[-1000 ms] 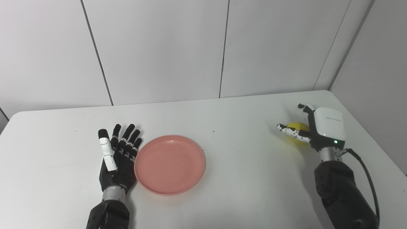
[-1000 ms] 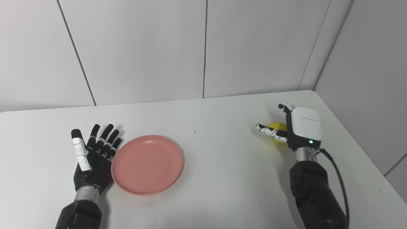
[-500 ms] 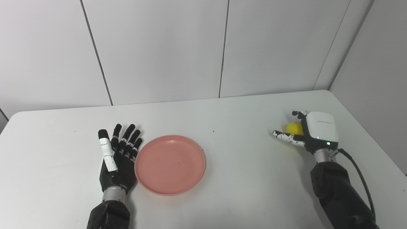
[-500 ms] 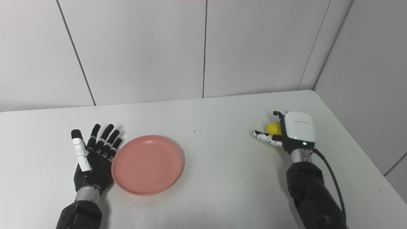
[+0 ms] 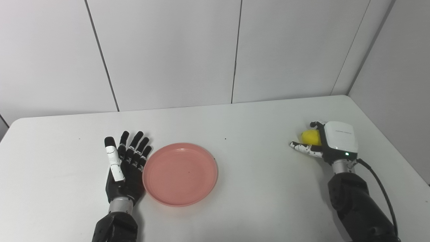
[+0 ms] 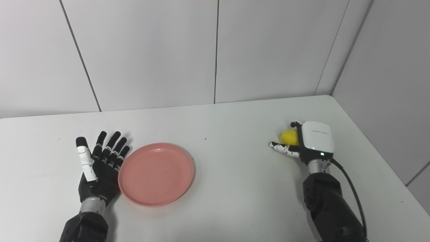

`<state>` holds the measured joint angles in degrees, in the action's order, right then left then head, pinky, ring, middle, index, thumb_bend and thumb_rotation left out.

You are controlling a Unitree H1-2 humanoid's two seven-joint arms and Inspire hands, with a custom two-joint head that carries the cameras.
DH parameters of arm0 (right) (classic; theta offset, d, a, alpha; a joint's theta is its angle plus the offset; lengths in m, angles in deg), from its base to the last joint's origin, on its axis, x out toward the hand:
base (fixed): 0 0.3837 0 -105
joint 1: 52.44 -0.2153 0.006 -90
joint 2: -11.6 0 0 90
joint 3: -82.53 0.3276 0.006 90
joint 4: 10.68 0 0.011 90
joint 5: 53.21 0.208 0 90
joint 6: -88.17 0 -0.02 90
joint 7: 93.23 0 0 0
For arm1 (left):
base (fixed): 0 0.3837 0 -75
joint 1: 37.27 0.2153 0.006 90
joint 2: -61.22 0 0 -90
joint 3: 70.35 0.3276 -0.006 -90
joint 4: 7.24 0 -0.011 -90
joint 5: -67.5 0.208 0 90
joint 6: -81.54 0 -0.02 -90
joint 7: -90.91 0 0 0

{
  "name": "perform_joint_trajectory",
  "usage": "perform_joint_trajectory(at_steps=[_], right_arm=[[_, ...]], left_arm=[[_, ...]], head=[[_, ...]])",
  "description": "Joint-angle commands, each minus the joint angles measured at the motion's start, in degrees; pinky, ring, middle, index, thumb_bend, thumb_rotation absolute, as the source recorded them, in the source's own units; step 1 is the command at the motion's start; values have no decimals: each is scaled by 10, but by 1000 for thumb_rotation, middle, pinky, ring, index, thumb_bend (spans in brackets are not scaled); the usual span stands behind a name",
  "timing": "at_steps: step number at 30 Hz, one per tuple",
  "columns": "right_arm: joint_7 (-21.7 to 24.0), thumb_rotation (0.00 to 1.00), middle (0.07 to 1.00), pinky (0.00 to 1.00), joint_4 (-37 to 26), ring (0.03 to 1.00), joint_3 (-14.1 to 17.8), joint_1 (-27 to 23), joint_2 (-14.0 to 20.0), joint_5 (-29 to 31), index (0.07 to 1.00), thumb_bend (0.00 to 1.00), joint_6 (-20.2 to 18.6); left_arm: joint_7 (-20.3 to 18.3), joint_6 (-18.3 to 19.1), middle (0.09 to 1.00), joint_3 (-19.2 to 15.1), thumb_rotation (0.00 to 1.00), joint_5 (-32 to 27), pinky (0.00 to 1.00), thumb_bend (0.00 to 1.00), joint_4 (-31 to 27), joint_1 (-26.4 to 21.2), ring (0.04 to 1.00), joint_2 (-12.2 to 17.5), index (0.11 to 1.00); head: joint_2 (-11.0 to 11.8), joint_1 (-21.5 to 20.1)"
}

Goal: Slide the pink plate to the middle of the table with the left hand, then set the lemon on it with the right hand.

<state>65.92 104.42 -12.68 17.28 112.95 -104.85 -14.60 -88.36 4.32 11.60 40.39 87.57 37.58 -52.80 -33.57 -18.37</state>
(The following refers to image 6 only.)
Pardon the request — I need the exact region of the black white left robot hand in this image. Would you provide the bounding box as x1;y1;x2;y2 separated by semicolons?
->
76;131;131;206

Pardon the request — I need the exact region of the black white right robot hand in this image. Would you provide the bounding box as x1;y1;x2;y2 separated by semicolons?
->
269;121;335;165

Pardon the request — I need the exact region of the yellow lemon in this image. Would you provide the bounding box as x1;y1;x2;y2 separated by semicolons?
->
281;129;300;146

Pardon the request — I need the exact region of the pink round plate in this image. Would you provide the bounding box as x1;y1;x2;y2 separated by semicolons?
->
118;143;195;207

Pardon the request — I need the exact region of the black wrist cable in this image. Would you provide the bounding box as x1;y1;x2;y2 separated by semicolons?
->
331;158;368;236

